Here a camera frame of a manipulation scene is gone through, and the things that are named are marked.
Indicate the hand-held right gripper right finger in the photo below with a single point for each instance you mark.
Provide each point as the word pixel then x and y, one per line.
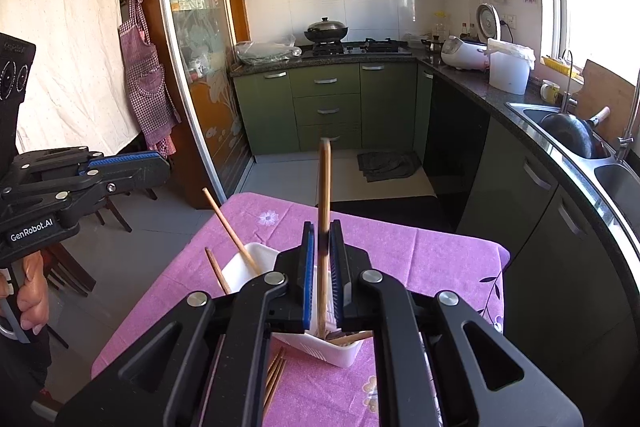
pixel 336 277

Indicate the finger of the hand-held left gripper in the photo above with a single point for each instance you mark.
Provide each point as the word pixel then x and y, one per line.
pixel 50 159
pixel 135 177

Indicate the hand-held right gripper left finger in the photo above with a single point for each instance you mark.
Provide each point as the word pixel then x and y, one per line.
pixel 310 277

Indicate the dark wooden chopstick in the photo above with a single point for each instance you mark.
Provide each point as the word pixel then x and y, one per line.
pixel 355 336
pixel 337 333

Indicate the white plastic utensil holder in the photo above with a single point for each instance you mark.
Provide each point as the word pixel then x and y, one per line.
pixel 325 352

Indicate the light wooden chopstick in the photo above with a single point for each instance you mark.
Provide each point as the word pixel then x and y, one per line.
pixel 274 369
pixel 227 227
pixel 217 269

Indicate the person's left hand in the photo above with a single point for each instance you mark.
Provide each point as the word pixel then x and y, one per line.
pixel 37 297

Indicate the wooden chair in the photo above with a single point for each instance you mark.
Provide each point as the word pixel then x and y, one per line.
pixel 75 272

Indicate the purple floral tablecloth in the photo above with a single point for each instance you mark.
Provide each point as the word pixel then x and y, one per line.
pixel 425 267

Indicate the checkered apron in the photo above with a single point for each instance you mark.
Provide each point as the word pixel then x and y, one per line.
pixel 145 82

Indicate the white cloth curtain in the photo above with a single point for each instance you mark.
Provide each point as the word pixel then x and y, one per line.
pixel 65 32

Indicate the glass sliding door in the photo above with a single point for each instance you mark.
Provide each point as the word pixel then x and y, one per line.
pixel 200 57

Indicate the person's dark clothing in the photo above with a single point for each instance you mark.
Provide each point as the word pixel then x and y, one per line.
pixel 20 382

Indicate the green drawer base cabinets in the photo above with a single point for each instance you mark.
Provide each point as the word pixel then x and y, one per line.
pixel 325 107

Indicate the plastic bag of greens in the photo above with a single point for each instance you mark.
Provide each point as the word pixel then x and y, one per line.
pixel 265 52

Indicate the dark green sink cabinets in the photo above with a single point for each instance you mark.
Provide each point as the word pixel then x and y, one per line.
pixel 525 232

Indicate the black gas stove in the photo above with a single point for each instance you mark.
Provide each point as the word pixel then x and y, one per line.
pixel 365 47

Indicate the black stone countertop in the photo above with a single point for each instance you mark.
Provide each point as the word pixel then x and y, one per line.
pixel 500 102

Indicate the black lidded wok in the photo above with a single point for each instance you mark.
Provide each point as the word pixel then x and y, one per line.
pixel 326 31

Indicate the small black pot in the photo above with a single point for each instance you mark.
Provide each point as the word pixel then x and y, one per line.
pixel 432 44

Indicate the white rice cooker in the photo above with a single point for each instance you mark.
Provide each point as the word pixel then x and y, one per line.
pixel 465 54

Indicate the white lined bucket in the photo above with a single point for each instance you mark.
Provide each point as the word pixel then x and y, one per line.
pixel 507 72

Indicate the clear oil bottle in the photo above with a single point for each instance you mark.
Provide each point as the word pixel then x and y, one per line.
pixel 440 27

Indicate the yellow white mug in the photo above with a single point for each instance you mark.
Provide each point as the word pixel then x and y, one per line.
pixel 549 92

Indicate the steel double sink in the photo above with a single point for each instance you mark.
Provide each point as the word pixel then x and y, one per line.
pixel 620 187

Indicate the small chrome faucet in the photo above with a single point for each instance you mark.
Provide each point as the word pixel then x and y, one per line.
pixel 567 82

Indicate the yellow tray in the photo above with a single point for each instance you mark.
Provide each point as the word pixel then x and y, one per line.
pixel 560 66

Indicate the wooden cutting board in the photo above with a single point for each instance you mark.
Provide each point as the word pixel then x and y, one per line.
pixel 610 92

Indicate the tall chrome faucet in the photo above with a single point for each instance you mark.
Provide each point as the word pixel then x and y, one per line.
pixel 631 117

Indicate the wall outlet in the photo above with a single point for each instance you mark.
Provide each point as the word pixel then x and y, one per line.
pixel 509 21

